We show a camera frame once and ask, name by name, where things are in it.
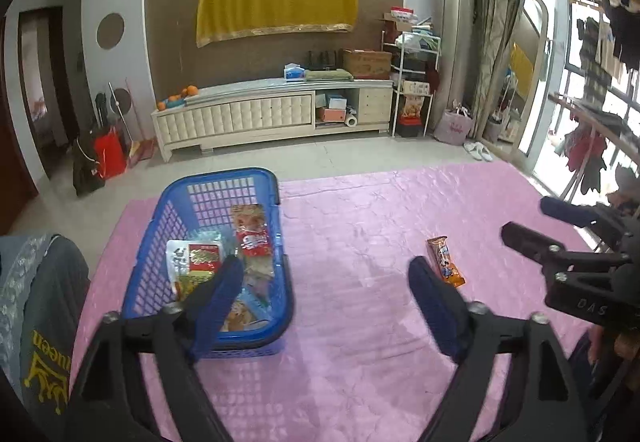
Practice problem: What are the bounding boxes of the green edged cracker pack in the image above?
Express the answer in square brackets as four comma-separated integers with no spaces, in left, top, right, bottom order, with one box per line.
[166,240,224,300]

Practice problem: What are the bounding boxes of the red chips snack bag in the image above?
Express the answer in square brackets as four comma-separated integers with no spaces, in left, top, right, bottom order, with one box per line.
[230,204,272,257]

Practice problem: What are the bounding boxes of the blue white snack bag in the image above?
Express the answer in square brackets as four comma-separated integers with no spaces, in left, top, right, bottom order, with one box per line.
[221,289,271,332]

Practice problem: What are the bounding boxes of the square cracker pack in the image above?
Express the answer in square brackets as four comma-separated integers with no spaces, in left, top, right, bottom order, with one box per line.
[244,256,274,292]

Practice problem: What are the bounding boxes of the person dark printed shirt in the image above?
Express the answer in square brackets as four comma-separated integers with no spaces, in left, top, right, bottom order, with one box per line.
[1,233,89,441]

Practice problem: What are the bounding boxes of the orange cartoon snack bar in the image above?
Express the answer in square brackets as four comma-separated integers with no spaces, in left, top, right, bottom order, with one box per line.
[426,236,465,287]

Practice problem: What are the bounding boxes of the white slippers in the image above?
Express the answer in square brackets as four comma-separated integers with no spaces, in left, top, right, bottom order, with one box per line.
[463,141,494,163]

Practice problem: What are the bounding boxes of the pink shopping bag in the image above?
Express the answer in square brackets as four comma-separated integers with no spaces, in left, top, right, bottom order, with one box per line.
[433,106,474,147]

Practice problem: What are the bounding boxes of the blue plastic basket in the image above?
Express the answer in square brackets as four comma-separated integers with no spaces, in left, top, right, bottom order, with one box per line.
[122,167,294,360]

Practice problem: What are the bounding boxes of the white metal shelf rack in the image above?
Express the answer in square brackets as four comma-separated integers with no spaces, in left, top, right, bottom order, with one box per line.
[380,6,442,138]

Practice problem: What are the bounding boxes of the red bag on floor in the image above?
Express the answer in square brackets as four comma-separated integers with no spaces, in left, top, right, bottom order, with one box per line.
[93,126,127,180]

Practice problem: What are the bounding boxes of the cardboard box on cabinet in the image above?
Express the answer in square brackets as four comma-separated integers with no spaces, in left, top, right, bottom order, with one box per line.
[341,49,392,80]

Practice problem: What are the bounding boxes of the silver standing air conditioner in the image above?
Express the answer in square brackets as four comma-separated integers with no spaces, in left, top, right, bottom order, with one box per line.
[428,0,474,130]

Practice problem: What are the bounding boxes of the patterned curtain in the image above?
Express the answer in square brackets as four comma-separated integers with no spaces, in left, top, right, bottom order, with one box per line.
[472,0,509,138]

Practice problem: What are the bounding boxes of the tissue box on cabinet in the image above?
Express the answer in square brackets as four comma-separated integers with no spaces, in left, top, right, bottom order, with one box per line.
[283,63,306,83]

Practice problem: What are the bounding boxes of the white tv cabinet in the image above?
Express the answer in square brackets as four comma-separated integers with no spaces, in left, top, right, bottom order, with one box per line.
[152,78,393,161]

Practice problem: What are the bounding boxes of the oranges on cabinet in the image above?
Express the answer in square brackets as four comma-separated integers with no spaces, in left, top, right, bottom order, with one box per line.
[156,85,200,112]

